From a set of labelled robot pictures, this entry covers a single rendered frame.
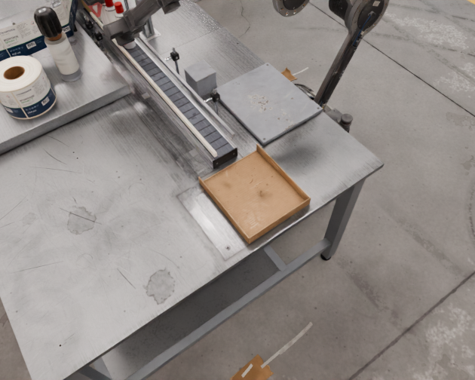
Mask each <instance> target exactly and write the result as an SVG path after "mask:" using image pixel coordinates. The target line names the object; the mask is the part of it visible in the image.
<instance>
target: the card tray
mask: <svg viewBox="0 0 475 380"><path fill-rule="evenodd" d="M198 178H199V183H200V184H201V186H202V187H203V188H204V190H205V191H206V192H207V194H208V195H209V196H210V197H211V198H212V199H213V201H214V202H215V203H216V204H217V206H218V207H219V208H220V210H221V211H222V212H223V213H224V214H225V215H226V217H227V218H228V219H229V220H230V222H231V223H232V224H233V226H234V227H235V228H236V229H237V230H238V231H239V233H240V234H241V235H242V236H243V238H244V239H245V240H246V242H247V243H248V244H250V243H252V242H253V241H254V240H256V239H257V238H259V237H261V236H262V235H263V234H265V233H266V232H268V231H270V230H271V229H273V228H274V227H275V226H277V225H279V224H280V223H282V222H283V221H285V220H286V219H288V218H290V217H291V216H292V215H294V214H295V213H297V212H299V211H300V210H301V209H303V208H304V207H306V206H308V205H309V204H310V200H311V197H310V196H309V195H308V194H307V193H306V192H305V191H304V190H303V189H302V188H301V187H300V186H299V185H298V184H297V183H296V182H295V181H294V180H293V179H292V178H291V177H290V176H289V175H288V174H287V173H286V172H285V171H284V170H283V169H282V168H281V167H280V166H279V165H278V164H277V163H276V162H275V161H274V159H273V158H272V157H271V156H270V155H269V154H268V153H267V152H266V151H265V150H264V149H263V148H262V147H261V146H260V145H259V144H258V143H257V144H256V150H255V151H254V152H252V153H250V154H248V155H247V156H245V157H243V158H242V159H240V160H238V161H236V162H234V163H233V164H231V165H229V166H228V167H226V168H224V169H223V170H220V171H219V172H218V173H215V174H214V175H212V176H210V177H209V178H207V179H205V180H204V181H203V180H202V179H201V178H200V177H198Z"/></svg>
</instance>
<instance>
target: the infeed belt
mask: <svg viewBox="0 0 475 380"><path fill-rule="evenodd" d="M83 9H84V10H85V11H86V12H87V14H88V15H89V16H90V17H91V15H90V13H89V12H88V11H87V9H86V8H83ZM91 18H92V17H91ZM92 19H93V18H92ZM93 21H95V20H94V19H93ZM111 41H112V40H111ZM112 42H113V41H112ZM135 43H136V42H135ZM113 44H114V45H115V46H116V47H117V48H118V46H117V45H116V44H115V43H114V42H113ZM122 47H123V48H124V46H122ZM118 49H119V48H118ZM124 49H125V48H124ZM125 50H126V51H127V52H128V53H129V55H131V56H132V58H134V60H135V61H136V62H137V63H138V64H139V65H140V67H141V68H142V69H143V70H144V71H145V72H146V74H147V75H148V76H149V77H150V78H151V79H152V80H153V82H154V83H156V85H157V86H158V87H159V88H160V89H161V90H162V91H163V92H164V94H165V95H166V96H167V97H168V98H169V99H170V101H171V102H172V103H173V104H174V105H175V106H176V107H177V108H178V110H180V111H181V113H182V114H183V115H184V116H185V117H186V118H187V119H188V121H189V122H190V123H191V124H192V125H193V126H194V128H195V129H196V130H197V131H198V132H199V133H200V135H202V137H203V138H205V140H206V141H207V142H208V143H209V144H210V145H211V146H212V148H213V149H214V150H215V151H216V152H217V156H216V157H213V155H212V154H211V153H210V152H209V151H208V149H207V148H206V147H205V146H204V145H203V143H202V142H201V141H200V140H199V139H198V138H197V137H196V136H195V135H194V134H193V133H192V134H193V135H194V136H195V137H196V139H197V140H198V141H199V142H200V143H201V145H202V146H203V147H204V148H205V149H206V150H207V151H208V152H209V153H210V154H211V155H212V157H213V158H214V159H215V160H217V159H219V158H221V157H222V156H224V155H226V154H228V153H229V152H231V151H233V150H234V148H233V147H232V146H231V145H230V143H228V141H227V140H226V139H225V138H224V137H223V136H222V135H221V134H220V132H219V131H218V130H217V129H216V128H215V127H214V126H213V125H212V124H211V123H210V122H209V121H208V120H207V119H206V118H205V117H204V116H203V115H202V114H201V112H200V111H199V110H198V109H197V108H196V107H195V106H194V105H193V104H192V102H191V101H190V100H189V99H188V98H187V97H186V96H185V95H184V94H183V93H182V91H181V90H180V89H179V88H178V87H177V86H176V85H175V84H174V83H173V82H172V81H171V80H170V79H169V78H168V77H167V76H166V75H165V74H164V73H163V71H162V70H161V69H160V68H159V67H158V66H157V65H156V64H155V63H154V61H153V60H152V59H151V58H150V57H149V56H148V55H147V54H146V53H145V52H144V50H143V49H142V48H141V47H140V46H139V45H138V44H137V43H136V47H135V48H134V49H132V50H127V49H125ZM119 51H120V52H122V51H121V50H120V49H119ZM122 53H123V52H122ZM124 56H125V55H124ZM125 57H126V56H125ZM126 58H127V57H126ZM127 59H128V58H127ZM129 62H130V63H131V64H132V62H131V61H129ZM132 65H133V64H132ZM134 68H135V69H136V70H137V71H138V72H139V70H138V69H137V68H136V67H135V66H134ZM139 73H140V72H139ZM140 74H141V73H140ZM141 76H142V77H144V76H143V75H142V74H141ZM145 80H146V79H145ZM146 81H147V80H146ZM147 82H148V81H147ZM148 83H149V82H148ZM150 86H151V85H150ZM151 87H152V88H153V86H151ZM153 89H154V88H153ZM154 90H155V89H154ZM155 92H156V93H157V94H158V95H159V96H160V94H159V93H158V92H157V91H156V90H155ZM160 98H161V99H162V100H163V101H164V102H165V100H164V99H163V98H162V97H161V96H160ZM165 103H166V102H165ZM166 104H167V103H166ZM167 105H168V104H167ZM168 106H169V105H168ZM169 107H170V106H169ZM170 109H171V108H170ZM171 110H172V109H171ZM172 111H173V110H172ZM173 112H174V111H173ZM174 113H175V112H174ZM175 114H176V113H175ZM176 116H177V117H178V118H179V119H180V120H181V118H180V117H179V116H178V115H177V114H176ZM181 122H182V123H183V124H184V125H185V126H186V124H185V123H184V122H183V121H182V120H181ZM186 127H187V126H186ZM187 128H188V127H187ZM188 129H189V128H188ZM189 130H190V129H189ZM190 131H191V130H190ZM191 132H192V131H191Z"/></svg>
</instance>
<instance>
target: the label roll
mask: <svg viewBox="0 0 475 380"><path fill-rule="evenodd" d="M56 99H57V94H56V92H55V90H54V88H53V86H52V84H51V83H50V81H49V79H48V77H47V75H46V73H45V71H44V70H43V68H42V66H41V64H40V62H39V61H38V60H37V59H36V58H34V57H29V56H17V57H10V58H7V59H6V60H2V61H1V62H0V103H1V104H2V105H3V106H4V108H5V110H6V111H7V113H8V114H9V115H10V116H12V117H13V118H18V119H30V118H36V117H38V116H40V115H43V114H44V113H45V112H47V111H48V110H49V109H51V107H52V106H53V105H54V103H55V102H56Z"/></svg>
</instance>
